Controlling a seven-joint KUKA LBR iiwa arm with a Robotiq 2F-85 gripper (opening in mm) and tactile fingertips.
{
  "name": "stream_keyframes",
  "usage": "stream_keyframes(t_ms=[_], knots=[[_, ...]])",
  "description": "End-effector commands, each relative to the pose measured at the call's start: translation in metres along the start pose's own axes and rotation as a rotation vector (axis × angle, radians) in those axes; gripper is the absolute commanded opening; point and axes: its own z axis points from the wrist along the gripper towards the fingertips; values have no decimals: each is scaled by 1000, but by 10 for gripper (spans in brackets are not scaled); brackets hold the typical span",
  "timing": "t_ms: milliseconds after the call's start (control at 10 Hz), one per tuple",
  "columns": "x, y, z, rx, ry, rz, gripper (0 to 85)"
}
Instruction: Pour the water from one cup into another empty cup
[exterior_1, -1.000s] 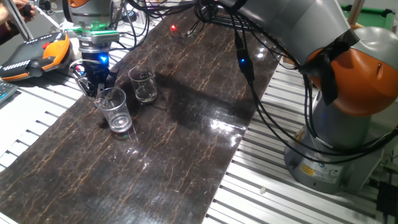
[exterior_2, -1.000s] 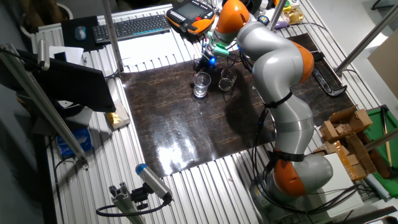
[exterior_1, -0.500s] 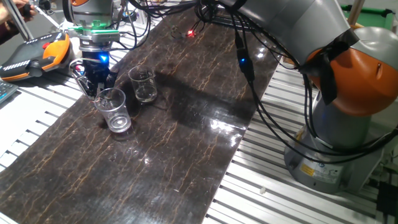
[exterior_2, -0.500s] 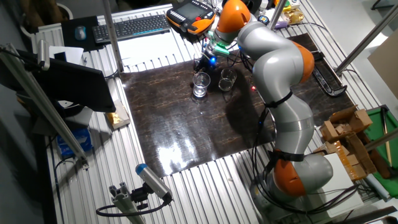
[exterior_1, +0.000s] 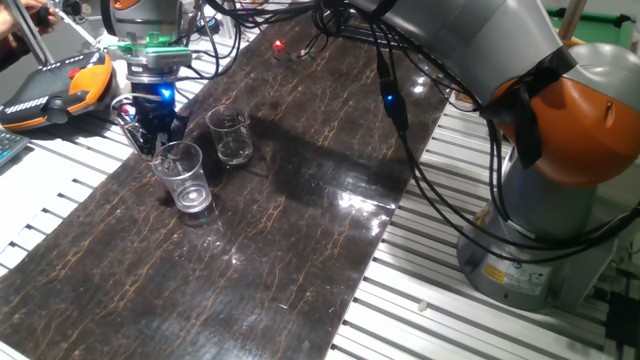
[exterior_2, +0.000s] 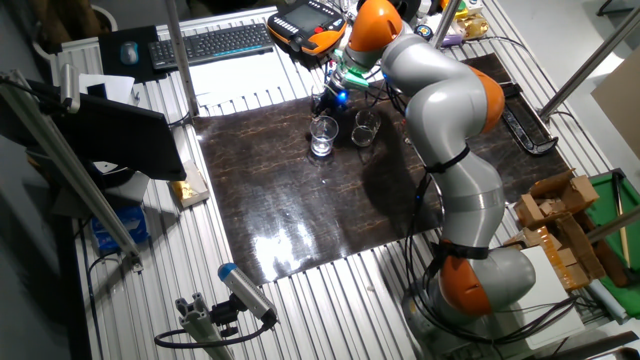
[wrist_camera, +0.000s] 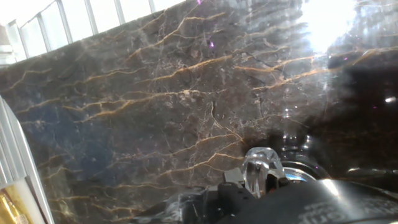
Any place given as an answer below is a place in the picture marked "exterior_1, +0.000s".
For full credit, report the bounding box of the person hand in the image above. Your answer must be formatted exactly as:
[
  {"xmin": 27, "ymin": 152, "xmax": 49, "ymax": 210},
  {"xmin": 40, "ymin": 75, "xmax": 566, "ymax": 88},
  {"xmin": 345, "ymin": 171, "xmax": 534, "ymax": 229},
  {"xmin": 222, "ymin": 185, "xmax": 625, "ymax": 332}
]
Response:
[{"xmin": 0, "ymin": 0, "xmax": 60, "ymax": 37}]

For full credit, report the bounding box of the green silver camera mount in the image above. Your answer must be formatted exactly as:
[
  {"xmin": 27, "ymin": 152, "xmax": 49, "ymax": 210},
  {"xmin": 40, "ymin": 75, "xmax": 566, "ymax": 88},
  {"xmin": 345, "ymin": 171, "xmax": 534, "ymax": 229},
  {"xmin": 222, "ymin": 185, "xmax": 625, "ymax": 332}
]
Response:
[{"xmin": 107, "ymin": 32, "xmax": 194, "ymax": 84}]

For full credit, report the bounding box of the person forearm dark sleeve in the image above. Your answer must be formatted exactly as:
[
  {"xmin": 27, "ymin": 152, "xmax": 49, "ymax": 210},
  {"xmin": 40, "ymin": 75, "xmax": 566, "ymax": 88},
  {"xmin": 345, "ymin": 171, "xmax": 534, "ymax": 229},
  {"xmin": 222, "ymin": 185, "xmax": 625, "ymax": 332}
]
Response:
[{"xmin": 0, "ymin": 32, "xmax": 31, "ymax": 71}]

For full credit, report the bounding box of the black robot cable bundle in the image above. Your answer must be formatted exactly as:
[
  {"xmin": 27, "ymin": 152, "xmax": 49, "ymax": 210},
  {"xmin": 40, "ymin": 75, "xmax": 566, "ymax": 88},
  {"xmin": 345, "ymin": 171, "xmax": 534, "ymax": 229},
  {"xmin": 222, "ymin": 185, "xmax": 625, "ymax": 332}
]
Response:
[{"xmin": 174, "ymin": 0, "xmax": 640, "ymax": 264}]

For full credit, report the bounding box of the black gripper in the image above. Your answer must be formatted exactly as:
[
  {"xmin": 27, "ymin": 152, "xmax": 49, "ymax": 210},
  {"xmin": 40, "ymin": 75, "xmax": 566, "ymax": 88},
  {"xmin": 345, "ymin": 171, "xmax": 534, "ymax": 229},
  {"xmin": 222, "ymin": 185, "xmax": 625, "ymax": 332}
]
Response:
[{"xmin": 124, "ymin": 84, "xmax": 190, "ymax": 162}]

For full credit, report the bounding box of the thin aluminium frame bar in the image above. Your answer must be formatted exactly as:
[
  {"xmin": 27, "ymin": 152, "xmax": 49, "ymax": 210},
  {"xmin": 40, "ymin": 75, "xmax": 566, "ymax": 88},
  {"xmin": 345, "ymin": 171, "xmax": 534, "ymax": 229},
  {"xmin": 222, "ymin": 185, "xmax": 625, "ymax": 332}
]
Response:
[{"xmin": 59, "ymin": 0, "xmax": 96, "ymax": 49}]

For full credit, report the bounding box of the clear ribbed plastic cup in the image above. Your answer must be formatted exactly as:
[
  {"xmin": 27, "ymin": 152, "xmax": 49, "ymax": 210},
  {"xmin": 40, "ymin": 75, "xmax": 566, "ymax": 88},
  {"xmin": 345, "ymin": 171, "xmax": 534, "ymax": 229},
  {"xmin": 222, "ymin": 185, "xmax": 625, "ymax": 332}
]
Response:
[{"xmin": 151, "ymin": 140, "xmax": 213, "ymax": 215}]

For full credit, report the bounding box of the dark marble pattern mat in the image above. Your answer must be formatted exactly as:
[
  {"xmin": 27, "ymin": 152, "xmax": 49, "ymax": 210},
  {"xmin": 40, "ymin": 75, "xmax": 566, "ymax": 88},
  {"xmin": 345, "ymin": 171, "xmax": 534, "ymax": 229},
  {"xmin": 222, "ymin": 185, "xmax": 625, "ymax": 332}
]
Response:
[{"xmin": 0, "ymin": 9, "xmax": 451, "ymax": 360}]

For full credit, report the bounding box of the clear glass beaker cup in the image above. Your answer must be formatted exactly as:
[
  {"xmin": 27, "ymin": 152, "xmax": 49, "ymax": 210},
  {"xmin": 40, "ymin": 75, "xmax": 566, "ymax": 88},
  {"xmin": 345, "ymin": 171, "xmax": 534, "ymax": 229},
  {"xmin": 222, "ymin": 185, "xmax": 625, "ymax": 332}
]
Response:
[{"xmin": 205, "ymin": 103, "xmax": 255, "ymax": 167}]

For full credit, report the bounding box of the black computer keyboard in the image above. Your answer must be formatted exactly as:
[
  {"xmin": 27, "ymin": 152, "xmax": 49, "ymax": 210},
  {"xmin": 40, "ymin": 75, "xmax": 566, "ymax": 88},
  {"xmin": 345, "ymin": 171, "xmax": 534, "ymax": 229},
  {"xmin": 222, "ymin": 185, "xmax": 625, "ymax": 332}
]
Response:
[{"xmin": 0, "ymin": 130, "xmax": 31, "ymax": 168}]

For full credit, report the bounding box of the orange black teach pendant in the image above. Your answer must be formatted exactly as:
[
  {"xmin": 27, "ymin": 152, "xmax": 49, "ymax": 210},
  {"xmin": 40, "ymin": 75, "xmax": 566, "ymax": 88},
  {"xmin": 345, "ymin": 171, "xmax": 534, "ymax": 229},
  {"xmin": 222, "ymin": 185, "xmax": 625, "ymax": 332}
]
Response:
[{"xmin": 0, "ymin": 51, "xmax": 115, "ymax": 132}]

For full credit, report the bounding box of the green mini pool table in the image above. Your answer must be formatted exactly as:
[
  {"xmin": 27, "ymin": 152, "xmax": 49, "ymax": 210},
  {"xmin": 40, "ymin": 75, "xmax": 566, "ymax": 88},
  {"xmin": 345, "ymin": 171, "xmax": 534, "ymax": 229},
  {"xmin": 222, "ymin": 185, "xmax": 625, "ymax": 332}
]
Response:
[{"xmin": 547, "ymin": 7, "xmax": 634, "ymax": 49}]

